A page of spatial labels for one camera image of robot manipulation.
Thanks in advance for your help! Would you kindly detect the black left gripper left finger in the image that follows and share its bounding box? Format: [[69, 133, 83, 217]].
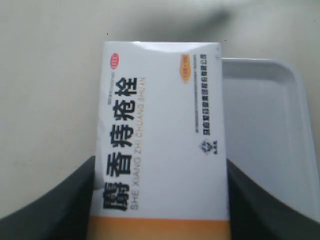
[[0, 156, 96, 240]]

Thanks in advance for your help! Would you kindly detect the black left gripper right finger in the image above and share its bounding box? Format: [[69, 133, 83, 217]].
[[227, 160, 320, 240]]

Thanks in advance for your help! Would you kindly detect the white medicine box red stripe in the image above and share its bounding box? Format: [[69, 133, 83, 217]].
[[87, 41, 231, 240]]

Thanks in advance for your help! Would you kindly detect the white plastic tray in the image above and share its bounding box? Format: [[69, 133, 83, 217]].
[[222, 58, 320, 221]]

